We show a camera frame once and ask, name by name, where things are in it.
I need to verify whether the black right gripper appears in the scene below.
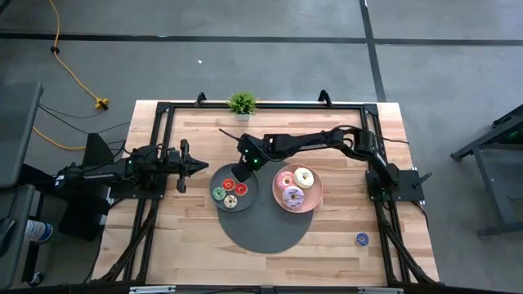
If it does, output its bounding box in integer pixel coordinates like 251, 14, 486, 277
231, 134, 273, 184

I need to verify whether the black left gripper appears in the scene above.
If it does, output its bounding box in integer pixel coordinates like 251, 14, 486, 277
166, 139, 209, 194

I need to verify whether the large pink glazed donut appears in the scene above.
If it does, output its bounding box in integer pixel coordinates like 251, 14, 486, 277
275, 170, 297, 191

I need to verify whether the large purple glazed donut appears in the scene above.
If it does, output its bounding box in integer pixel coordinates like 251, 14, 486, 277
281, 185, 306, 210

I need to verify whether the large white glazed donut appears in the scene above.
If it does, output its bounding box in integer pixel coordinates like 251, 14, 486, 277
293, 166, 315, 189

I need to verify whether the dark grey round plate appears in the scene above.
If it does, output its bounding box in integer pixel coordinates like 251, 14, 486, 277
208, 162, 261, 213

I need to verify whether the round dark woven placemat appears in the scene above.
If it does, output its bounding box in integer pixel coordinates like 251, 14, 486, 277
216, 161, 315, 255

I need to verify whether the green plant in white pot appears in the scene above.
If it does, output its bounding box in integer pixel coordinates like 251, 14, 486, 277
226, 88, 258, 122

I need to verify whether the pink round plate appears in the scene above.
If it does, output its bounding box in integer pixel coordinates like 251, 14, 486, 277
271, 163, 324, 214

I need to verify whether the black equipment stand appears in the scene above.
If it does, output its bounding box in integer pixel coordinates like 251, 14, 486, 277
59, 132, 116, 242

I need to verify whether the white bottle with blue label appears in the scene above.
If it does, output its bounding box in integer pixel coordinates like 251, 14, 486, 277
24, 219, 54, 243

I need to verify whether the grey desk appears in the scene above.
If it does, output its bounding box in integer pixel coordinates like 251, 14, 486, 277
0, 183, 37, 289

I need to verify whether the grey cabinet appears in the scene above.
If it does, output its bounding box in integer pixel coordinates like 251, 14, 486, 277
0, 81, 45, 189

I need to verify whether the black metal table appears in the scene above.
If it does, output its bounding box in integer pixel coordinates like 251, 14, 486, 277
450, 104, 523, 238

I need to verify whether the yellow extension cable with plug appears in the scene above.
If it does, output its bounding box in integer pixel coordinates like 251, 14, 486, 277
47, 0, 110, 111

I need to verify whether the silver metal bracket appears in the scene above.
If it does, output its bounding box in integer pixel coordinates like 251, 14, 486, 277
129, 285, 177, 294
358, 287, 405, 294

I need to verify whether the yellow floor cable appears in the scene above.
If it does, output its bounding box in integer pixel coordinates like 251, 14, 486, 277
31, 125, 87, 151

